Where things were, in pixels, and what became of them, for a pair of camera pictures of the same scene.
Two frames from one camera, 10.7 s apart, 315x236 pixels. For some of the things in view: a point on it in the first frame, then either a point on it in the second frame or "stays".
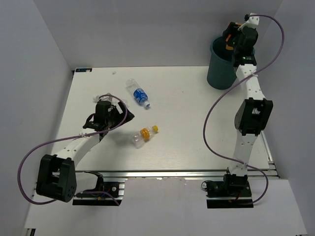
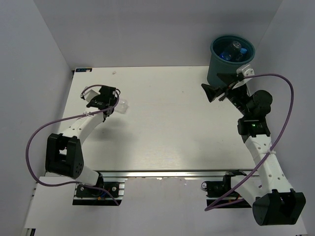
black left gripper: x=120 y=116 -> x=95 y=99
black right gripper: x=232 y=30 -> x=211 y=92
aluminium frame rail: x=270 y=172 stays
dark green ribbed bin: x=222 y=73 stays
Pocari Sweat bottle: x=139 y=94 -> x=232 y=52
